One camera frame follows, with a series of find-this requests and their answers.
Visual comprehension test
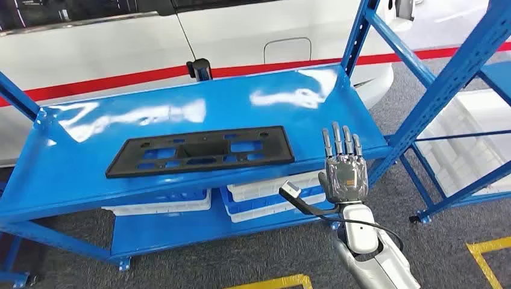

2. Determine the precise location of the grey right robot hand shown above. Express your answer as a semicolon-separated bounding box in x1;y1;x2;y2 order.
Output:
318;121;369;205

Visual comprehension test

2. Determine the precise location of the black plastic plate bracket part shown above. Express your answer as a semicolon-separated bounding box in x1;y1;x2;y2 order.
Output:
105;125;296;179

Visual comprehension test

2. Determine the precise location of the white ribbed plastic crate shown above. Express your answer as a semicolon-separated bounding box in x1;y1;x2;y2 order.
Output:
415;88;511;197

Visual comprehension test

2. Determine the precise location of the red barrier belt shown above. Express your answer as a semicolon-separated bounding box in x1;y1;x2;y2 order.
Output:
0;42;511;108

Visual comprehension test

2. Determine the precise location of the white vehicle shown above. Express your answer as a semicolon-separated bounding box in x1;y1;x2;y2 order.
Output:
0;0;416;169

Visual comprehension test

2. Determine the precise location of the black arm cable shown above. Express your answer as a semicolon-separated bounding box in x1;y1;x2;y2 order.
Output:
303;207;405;253

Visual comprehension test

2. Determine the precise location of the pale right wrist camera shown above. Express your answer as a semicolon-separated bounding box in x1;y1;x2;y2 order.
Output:
278;179;338;218

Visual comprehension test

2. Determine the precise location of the black stanchion post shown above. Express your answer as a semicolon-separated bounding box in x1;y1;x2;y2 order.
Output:
186;58;213;82

